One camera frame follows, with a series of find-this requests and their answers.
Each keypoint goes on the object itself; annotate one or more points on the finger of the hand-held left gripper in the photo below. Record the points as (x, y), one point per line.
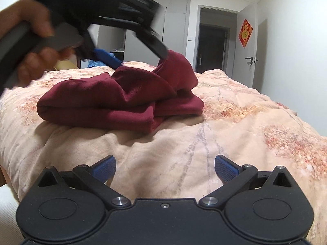
(107, 57)
(153, 43)

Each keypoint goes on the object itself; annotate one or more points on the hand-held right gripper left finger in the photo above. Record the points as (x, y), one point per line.
(103, 169)

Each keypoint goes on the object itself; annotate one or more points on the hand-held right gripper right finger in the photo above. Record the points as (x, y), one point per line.
(226, 169)

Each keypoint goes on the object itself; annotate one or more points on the dark red long-sleeve shirt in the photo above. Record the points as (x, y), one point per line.
(107, 102)

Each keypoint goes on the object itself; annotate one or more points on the person's left hand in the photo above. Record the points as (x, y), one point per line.
(33, 17)

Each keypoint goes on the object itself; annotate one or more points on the blue clothing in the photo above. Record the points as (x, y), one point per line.
(101, 63)

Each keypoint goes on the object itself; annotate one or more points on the grey built-in wardrobe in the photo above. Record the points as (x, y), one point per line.
(176, 30)

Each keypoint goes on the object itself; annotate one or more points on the yellow pillow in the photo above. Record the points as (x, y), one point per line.
(65, 64)

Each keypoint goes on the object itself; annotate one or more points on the peach floral blanket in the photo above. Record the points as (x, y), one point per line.
(178, 153)

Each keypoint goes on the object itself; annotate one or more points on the red diamond door decoration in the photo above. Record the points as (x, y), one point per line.
(245, 33)

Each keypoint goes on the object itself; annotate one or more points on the white room door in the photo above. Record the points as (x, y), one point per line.
(251, 76)

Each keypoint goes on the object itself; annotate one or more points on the grey door frame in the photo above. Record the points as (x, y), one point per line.
(198, 40)

